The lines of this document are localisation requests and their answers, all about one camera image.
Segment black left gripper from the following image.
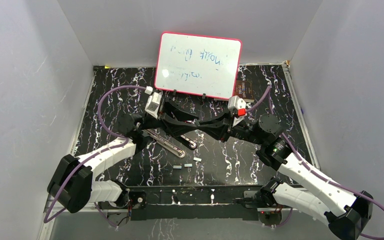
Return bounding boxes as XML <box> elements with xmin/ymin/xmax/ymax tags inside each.
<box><xmin>140</xmin><ymin>99</ymin><xmax>199</xmax><ymax>137</ymax></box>

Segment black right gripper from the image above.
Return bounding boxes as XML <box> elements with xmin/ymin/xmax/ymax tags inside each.
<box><xmin>198</xmin><ymin>108</ymin><xmax>265</xmax><ymax>146</ymax></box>

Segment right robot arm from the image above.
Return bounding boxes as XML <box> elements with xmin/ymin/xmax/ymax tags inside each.
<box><xmin>192</xmin><ymin>113</ymin><xmax>373</xmax><ymax>240</ymax></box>

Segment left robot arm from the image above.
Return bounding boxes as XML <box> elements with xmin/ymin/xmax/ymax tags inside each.
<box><xmin>47</xmin><ymin>98</ymin><xmax>198</xmax><ymax>214</ymax></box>

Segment brown Three Days book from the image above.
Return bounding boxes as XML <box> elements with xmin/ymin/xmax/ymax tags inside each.
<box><xmin>233</xmin><ymin>80</ymin><xmax>255</xmax><ymax>103</ymax></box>

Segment pink framed whiteboard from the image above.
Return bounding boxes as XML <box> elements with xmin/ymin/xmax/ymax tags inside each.
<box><xmin>154</xmin><ymin>32</ymin><xmax>243</xmax><ymax>100</ymax></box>

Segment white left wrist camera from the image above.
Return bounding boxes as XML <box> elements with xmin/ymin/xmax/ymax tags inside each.
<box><xmin>145</xmin><ymin>92</ymin><xmax>163</xmax><ymax>119</ymax></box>

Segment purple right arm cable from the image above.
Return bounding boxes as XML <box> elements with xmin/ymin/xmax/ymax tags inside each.
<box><xmin>244</xmin><ymin>85</ymin><xmax>384</xmax><ymax>240</ymax></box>

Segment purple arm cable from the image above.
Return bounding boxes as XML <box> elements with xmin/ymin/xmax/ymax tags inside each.
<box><xmin>244</xmin><ymin>85</ymin><xmax>384</xmax><ymax>240</ymax></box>
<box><xmin>42</xmin><ymin>85</ymin><xmax>153</xmax><ymax>229</ymax></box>

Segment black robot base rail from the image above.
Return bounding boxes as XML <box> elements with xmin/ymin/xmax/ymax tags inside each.
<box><xmin>99</xmin><ymin>185</ymin><xmax>294</xmax><ymax>222</ymax></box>

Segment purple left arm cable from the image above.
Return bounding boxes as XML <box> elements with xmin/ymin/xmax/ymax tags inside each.
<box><xmin>42</xmin><ymin>85</ymin><xmax>153</xmax><ymax>229</ymax></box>

